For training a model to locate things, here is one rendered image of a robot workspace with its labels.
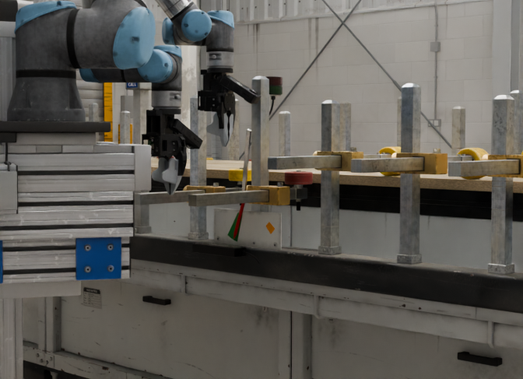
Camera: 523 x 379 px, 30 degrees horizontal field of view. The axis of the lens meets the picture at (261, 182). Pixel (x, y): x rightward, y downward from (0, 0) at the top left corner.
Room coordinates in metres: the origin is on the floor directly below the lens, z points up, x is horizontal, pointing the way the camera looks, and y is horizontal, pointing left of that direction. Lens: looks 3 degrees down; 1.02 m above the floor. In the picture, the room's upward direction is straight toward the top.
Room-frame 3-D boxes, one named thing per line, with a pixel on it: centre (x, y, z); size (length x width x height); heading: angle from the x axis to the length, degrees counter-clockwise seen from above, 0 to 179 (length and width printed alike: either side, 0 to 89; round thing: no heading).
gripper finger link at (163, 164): (2.42, 0.25, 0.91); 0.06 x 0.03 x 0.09; 137
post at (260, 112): (2.72, 0.00, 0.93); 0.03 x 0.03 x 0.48; 47
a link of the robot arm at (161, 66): (2.31, 0.26, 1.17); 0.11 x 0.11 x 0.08; 83
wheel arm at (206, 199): (2.64, 0.03, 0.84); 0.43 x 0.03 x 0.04; 137
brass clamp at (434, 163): (2.37, -0.38, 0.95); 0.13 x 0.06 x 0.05; 47
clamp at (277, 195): (2.71, -0.01, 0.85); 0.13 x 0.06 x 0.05; 47
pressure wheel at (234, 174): (2.97, 0.06, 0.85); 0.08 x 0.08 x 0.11
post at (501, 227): (2.21, -0.55, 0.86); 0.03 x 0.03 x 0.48; 47
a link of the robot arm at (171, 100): (2.41, 0.23, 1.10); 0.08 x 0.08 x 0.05
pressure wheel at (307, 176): (2.78, -0.11, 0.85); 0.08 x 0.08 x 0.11
